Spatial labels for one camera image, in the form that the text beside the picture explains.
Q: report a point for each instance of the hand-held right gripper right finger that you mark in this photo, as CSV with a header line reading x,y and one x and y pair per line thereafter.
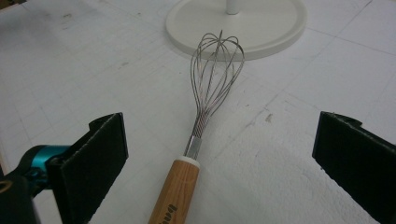
x,y
358,161

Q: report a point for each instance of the white round stand base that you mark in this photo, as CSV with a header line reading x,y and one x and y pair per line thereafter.
x,y
264,28

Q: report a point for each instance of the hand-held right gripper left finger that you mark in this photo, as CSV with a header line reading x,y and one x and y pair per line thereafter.
x,y
90,168

